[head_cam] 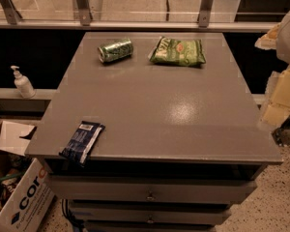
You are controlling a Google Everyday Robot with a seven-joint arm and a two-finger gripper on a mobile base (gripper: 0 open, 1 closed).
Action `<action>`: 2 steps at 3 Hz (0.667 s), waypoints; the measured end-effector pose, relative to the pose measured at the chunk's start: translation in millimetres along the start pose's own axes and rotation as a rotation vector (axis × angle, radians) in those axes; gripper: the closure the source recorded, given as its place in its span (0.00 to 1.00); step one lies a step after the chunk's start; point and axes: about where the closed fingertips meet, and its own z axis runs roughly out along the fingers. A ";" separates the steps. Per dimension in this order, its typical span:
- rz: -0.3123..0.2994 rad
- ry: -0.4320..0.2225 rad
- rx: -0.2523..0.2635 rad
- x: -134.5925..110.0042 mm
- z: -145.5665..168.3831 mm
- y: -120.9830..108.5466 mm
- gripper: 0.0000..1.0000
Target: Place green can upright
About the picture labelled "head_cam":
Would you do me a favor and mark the green soda can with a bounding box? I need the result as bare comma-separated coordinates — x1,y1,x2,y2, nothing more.
98,38,133,63

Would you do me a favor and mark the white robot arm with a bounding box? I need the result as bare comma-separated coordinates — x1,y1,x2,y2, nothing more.
254,11,290,129

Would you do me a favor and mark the grey drawer cabinet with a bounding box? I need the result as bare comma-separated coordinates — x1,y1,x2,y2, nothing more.
27,32,282,232

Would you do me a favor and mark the green chip bag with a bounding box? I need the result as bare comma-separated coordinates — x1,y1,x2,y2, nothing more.
149,37,206,67

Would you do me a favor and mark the blue snack packet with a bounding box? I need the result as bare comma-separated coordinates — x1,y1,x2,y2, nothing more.
59,121,105,166

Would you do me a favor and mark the top drawer knob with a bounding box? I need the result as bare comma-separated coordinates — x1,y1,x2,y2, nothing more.
146,192,155,202

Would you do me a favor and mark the drawer knob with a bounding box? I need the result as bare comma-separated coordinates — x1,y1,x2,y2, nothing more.
147,217,155,224
146,192,155,202

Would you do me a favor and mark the lower drawer knob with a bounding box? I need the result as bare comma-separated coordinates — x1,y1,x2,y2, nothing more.
147,217,155,224

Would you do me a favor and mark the white pump bottle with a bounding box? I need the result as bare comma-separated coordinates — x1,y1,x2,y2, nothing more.
11,66,36,99

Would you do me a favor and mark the white cardboard box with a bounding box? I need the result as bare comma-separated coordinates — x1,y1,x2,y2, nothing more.
0,121,54,232

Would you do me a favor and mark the metal railing post middle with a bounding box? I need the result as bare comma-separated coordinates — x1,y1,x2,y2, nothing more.
76,0,92,26

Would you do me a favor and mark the metal railing post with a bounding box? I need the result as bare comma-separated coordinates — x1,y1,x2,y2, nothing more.
198,0,214,28
0,0,22,25
76,0,92,26

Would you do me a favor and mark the metal railing post right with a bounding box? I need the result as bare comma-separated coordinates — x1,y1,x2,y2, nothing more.
198,0,214,28

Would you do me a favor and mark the metal railing post left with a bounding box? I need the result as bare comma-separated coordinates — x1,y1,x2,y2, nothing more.
0,0,22,25

